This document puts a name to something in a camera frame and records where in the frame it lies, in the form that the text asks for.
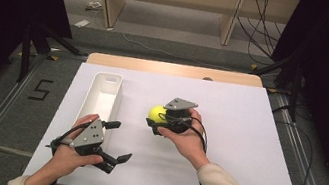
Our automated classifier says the small white packet litter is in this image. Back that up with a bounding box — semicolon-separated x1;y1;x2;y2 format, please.
84;0;106;14

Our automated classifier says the person's left hand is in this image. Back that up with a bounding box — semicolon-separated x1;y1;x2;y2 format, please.
41;106;113;185

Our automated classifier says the white board sheet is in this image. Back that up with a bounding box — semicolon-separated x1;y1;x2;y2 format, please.
21;51;322;185

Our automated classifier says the white paper scrap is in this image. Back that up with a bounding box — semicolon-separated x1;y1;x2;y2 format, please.
73;17;92;30

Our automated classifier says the black tripod stand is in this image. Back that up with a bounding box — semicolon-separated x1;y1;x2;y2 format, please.
244;46;309;124
13;19;94;94

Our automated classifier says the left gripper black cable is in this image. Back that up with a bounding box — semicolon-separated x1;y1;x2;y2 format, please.
44;116;94;163

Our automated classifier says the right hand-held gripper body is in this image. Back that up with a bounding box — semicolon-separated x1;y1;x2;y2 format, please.
145;93;201;142

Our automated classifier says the bundle of black cables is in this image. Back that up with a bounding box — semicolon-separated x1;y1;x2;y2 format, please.
229;0;291;69

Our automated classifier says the person's right hand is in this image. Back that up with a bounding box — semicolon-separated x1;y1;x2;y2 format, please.
151;102;220;173

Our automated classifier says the white plastic bin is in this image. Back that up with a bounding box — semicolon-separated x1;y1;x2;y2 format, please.
71;68;127;153

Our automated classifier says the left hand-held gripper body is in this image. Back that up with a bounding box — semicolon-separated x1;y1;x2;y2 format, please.
68;114;112;161

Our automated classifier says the yellow tennis ball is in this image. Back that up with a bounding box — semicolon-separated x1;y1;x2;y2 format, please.
146;102;170;126

